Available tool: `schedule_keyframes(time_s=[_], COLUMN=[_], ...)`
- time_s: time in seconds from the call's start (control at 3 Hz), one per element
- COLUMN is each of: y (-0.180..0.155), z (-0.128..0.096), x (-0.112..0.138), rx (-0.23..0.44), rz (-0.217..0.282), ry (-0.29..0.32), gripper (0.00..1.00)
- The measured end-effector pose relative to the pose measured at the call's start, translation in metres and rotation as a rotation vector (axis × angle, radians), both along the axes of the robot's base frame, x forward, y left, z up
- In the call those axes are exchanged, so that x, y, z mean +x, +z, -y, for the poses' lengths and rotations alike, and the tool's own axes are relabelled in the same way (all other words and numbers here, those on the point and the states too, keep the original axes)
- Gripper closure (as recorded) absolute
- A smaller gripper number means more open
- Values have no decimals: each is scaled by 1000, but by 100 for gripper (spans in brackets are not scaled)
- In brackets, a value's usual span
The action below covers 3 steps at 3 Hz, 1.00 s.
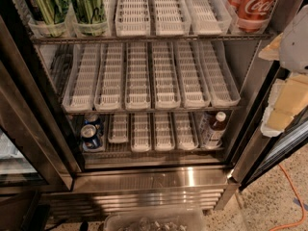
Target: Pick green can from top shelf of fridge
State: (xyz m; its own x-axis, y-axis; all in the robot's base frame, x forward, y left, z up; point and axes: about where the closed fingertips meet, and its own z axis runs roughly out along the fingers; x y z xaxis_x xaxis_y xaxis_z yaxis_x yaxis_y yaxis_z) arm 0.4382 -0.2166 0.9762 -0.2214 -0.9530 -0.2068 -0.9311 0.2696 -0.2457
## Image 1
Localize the top shelf tray one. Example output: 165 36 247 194
22 0 71 38

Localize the top shelf tray four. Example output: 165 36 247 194
152 0 192 36

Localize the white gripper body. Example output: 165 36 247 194
279 5 308 74

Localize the shelf tray two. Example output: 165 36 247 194
71 0 115 37
108 114 128 143
94 43 124 111

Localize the brown bottle white cap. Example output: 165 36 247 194
204 112 226 147

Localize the middle shelf tray six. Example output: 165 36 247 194
198 41 241 107

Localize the middle shelf tray one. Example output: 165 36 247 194
63 44 100 113

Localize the green can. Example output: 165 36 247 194
71 0 107 36
25 0 69 38

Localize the middle shelf tray two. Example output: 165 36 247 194
94 43 124 111

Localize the stainless steel fridge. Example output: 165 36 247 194
0 0 308 221

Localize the top shelf tray two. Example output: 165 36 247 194
71 0 115 37

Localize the blue can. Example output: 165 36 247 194
84 114 104 135
81 124 101 149

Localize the bottom shelf tray five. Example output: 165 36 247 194
174 113 198 151

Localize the bottom shelf tray four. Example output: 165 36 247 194
154 113 175 151

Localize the shelf tray one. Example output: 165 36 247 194
22 0 71 38
82 115 105 152
63 44 100 113

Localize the wire shelf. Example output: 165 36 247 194
30 33 274 44
64 106 244 116

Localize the bottom shelf tray one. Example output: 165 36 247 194
82 115 105 152

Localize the top shelf tray three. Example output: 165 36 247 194
115 0 150 37

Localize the middle wire shelf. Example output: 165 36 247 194
64 106 244 116

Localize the front red cola can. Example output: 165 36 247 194
238 0 274 32

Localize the front blue can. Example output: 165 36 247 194
81 124 101 149

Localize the rear blue can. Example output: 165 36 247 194
84 114 104 135

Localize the orange cable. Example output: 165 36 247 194
269 163 307 231

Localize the bottom shelf tray six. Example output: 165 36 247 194
195 111 222 149

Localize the top shelf tray five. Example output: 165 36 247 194
185 0 232 36

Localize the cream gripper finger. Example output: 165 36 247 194
258 34 283 61
261 74 308 138

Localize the top wire shelf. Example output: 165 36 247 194
30 33 274 44

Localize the fridge glass door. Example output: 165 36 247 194
233 110 308 191

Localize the bottom shelf tray three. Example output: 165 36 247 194
131 114 152 152

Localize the bottom shelf tray two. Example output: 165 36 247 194
108 114 128 143

